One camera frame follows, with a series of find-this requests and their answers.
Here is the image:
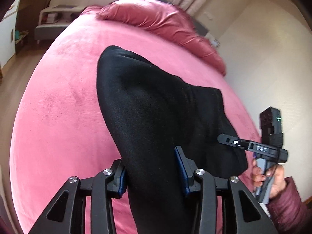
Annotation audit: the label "grey headboard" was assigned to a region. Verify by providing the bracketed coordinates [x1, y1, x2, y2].
[193, 17, 212, 39]

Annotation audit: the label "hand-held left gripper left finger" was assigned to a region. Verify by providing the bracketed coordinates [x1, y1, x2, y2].
[28, 159, 127, 234]

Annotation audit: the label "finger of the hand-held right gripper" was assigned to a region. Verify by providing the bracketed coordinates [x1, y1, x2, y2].
[217, 134, 249, 150]

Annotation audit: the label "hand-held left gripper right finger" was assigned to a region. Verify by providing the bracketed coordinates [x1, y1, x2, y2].
[174, 146, 279, 234]

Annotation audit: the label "low grey shelf bench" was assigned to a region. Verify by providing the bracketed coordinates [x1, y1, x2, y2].
[34, 5, 82, 45]

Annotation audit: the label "person's right hand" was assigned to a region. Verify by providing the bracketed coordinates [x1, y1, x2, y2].
[251, 164, 288, 199]

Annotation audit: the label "pink pillow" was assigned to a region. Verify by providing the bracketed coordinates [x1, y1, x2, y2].
[96, 0, 226, 76]

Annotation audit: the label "person's right forearm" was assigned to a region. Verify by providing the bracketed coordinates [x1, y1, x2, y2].
[267, 177, 312, 234]

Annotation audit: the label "white cabinet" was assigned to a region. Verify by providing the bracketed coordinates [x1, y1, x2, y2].
[0, 0, 20, 71]

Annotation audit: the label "black pants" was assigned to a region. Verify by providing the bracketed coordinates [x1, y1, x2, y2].
[96, 45, 249, 234]

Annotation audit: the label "wooden shelf desk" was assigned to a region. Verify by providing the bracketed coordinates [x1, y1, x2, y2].
[14, 0, 53, 56]

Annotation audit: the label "pink bed blanket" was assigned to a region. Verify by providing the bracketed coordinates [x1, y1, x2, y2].
[10, 0, 263, 234]

